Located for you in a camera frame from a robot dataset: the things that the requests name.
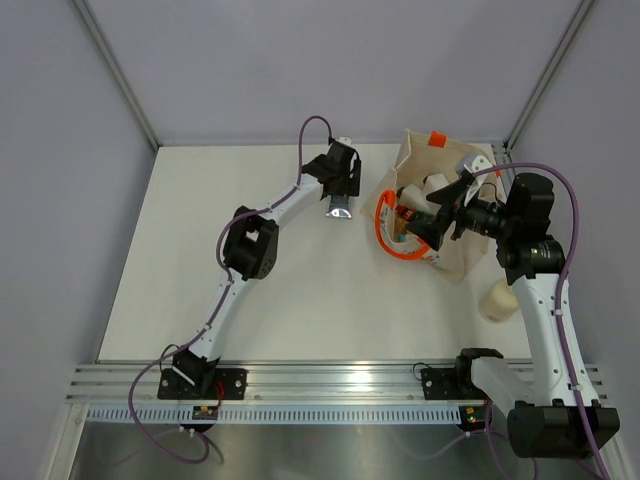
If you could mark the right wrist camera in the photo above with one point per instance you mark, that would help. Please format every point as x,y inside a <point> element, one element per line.
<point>477,166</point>

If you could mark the white box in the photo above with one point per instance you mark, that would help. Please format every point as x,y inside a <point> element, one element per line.
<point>434,182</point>

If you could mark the pink shampoo bottle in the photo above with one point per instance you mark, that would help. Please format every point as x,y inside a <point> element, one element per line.
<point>401,234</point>

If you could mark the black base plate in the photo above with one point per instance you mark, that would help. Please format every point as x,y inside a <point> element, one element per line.
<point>222,383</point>
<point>447,384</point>

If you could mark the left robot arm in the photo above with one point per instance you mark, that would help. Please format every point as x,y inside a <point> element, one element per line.
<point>248,254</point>

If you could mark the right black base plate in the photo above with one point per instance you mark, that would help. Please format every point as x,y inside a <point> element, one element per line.
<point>447,384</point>

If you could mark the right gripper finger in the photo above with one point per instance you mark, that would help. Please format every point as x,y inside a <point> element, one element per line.
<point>453,195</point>
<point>433,232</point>

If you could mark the white slotted cable duct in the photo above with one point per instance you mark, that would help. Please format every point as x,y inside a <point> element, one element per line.
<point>254,414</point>

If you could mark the green dish soap bottle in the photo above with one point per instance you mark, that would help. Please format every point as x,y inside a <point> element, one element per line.
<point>409,214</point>

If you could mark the aluminium rail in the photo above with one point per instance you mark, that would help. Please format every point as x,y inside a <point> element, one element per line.
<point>264,383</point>

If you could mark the silver tube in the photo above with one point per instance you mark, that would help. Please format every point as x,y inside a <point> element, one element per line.
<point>339,207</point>

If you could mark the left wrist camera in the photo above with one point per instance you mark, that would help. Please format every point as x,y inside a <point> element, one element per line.
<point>344,142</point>

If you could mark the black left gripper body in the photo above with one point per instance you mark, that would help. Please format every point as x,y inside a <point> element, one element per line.
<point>347,185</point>

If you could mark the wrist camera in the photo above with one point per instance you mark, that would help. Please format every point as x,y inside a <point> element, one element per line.
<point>344,142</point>
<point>477,166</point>

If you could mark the cream pump bottle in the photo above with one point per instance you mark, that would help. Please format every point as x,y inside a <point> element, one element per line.
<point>499,303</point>

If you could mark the canvas bag orange handles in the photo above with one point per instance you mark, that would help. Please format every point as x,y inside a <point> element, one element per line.
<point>421,155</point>

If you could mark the white bottle black cap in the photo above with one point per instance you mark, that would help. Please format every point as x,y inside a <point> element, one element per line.
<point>412,196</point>

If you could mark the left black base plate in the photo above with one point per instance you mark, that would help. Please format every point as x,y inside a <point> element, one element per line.
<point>222,383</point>

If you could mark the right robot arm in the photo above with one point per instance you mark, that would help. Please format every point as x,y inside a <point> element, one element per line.
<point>560,415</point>

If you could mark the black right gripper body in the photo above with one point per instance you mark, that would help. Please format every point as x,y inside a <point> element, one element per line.
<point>480,216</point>

